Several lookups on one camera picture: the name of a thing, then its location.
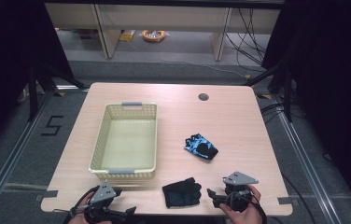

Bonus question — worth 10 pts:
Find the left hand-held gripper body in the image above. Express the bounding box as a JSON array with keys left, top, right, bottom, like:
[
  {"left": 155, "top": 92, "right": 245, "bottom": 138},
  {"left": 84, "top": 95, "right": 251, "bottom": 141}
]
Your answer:
[{"left": 84, "top": 180, "right": 118, "bottom": 224}]

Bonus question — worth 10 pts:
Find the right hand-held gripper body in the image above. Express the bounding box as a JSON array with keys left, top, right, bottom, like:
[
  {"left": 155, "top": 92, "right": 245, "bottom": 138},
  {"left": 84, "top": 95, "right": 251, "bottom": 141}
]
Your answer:
[{"left": 222, "top": 171, "right": 260, "bottom": 213}]

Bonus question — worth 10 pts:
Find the black fingerless glove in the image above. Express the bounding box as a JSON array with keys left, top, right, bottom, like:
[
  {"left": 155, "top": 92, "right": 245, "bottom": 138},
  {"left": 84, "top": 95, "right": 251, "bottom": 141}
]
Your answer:
[{"left": 161, "top": 176, "right": 203, "bottom": 209}]

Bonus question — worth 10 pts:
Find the blue camouflage fingerless glove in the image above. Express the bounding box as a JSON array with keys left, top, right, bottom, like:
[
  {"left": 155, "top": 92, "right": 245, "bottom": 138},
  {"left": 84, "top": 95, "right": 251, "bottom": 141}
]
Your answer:
[{"left": 184, "top": 133, "right": 219, "bottom": 161}]

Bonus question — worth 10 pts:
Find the pale yellow perforated plastic basket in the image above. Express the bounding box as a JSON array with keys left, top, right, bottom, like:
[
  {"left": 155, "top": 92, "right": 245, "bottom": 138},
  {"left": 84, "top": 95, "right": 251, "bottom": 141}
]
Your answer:
[{"left": 88, "top": 101, "right": 159, "bottom": 181}]

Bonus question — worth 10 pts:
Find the person's right hand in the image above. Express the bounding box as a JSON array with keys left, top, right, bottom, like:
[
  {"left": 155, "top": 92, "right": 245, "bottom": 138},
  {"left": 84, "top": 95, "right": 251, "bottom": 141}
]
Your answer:
[{"left": 219, "top": 185, "right": 262, "bottom": 224}]

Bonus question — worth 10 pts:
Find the person's left hand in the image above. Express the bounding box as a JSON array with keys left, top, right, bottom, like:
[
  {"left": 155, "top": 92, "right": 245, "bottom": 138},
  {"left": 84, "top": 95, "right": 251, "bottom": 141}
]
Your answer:
[{"left": 67, "top": 192, "right": 112, "bottom": 224}]

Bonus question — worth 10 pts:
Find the aluminium floor crossbar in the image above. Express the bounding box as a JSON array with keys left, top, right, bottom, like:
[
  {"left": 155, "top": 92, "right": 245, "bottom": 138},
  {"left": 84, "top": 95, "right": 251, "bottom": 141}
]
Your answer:
[{"left": 0, "top": 181, "right": 49, "bottom": 192}]

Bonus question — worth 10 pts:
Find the black metal stand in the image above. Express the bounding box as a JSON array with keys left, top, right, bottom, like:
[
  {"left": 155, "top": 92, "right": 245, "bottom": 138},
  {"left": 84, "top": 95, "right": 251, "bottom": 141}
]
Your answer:
[
  {"left": 27, "top": 62, "right": 88, "bottom": 122},
  {"left": 243, "top": 55, "right": 293, "bottom": 123}
]

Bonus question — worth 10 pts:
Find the yellow packet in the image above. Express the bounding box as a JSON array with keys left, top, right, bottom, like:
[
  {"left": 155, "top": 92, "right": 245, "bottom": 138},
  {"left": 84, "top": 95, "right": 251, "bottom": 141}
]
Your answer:
[{"left": 119, "top": 29, "right": 136, "bottom": 43}]

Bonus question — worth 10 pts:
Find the beige office desk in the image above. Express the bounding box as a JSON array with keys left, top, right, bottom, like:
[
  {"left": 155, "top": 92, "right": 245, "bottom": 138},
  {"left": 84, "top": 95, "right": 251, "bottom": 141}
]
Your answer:
[{"left": 44, "top": 3, "right": 282, "bottom": 62}]

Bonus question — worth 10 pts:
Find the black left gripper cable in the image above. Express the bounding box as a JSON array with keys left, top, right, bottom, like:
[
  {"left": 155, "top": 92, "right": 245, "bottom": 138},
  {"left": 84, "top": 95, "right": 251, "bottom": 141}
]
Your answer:
[{"left": 53, "top": 186, "right": 100, "bottom": 224}]

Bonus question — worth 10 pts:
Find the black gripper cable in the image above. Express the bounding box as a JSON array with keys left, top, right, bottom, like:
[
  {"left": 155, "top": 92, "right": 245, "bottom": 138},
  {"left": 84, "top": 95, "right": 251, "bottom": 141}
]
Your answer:
[
  {"left": 53, "top": 186, "right": 100, "bottom": 224},
  {"left": 247, "top": 190, "right": 269, "bottom": 224}
]

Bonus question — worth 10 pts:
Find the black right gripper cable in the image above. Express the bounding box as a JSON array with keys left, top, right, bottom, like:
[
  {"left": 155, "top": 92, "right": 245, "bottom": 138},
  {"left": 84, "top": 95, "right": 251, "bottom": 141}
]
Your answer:
[{"left": 247, "top": 190, "right": 269, "bottom": 224}]

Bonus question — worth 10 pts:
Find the black floor cable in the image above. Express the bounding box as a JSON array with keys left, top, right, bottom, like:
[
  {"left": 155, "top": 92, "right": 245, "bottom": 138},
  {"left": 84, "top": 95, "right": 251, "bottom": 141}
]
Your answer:
[{"left": 280, "top": 172, "right": 317, "bottom": 224}]

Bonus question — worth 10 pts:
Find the aluminium floor rail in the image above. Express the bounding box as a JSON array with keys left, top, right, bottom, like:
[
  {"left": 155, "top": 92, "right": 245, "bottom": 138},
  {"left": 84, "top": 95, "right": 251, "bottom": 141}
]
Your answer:
[
  {"left": 0, "top": 90, "right": 56, "bottom": 216},
  {"left": 271, "top": 94, "right": 341, "bottom": 224}
]

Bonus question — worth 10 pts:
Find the bundle of black cables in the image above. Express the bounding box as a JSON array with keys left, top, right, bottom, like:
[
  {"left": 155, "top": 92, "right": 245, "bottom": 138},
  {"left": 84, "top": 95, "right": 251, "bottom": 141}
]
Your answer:
[{"left": 224, "top": 7, "right": 268, "bottom": 68}]

